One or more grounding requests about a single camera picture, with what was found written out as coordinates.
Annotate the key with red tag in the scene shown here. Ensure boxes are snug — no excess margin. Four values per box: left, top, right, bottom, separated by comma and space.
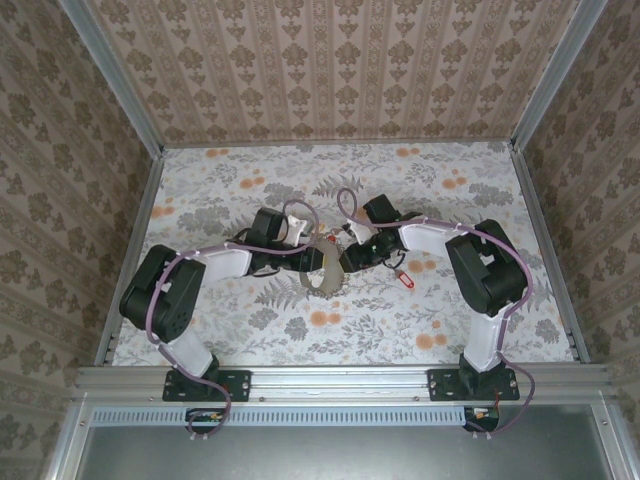
393, 264, 416, 291

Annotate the grey metal sheet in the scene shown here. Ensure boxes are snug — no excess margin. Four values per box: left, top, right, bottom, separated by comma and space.
74, 404, 619, 480

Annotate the aluminium table edge rail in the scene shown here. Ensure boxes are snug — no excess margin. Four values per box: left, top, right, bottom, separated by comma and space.
508, 142, 592, 365
93, 149, 166, 366

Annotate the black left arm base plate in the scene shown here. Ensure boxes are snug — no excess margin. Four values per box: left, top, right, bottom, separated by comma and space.
162, 369, 251, 402

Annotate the wide aluminium mounting rail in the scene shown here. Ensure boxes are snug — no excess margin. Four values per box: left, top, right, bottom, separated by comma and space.
74, 364, 615, 403

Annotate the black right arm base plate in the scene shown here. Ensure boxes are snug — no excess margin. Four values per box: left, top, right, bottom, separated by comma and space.
428, 368, 521, 402

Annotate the grey slotted cable duct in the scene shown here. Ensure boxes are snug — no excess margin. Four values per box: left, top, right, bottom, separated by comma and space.
91, 405, 465, 427

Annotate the small circuit board with wires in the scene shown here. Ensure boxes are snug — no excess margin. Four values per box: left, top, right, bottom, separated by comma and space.
463, 405, 501, 432
185, 407, 226, 434

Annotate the aluminium frame post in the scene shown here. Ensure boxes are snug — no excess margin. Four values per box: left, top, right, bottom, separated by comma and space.
58, 0, 166, 160
510, 0, 610, 154

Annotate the aluminium frame bar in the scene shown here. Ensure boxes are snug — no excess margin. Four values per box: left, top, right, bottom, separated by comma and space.
45, 399, 95, 480
591, 402, 632, 480

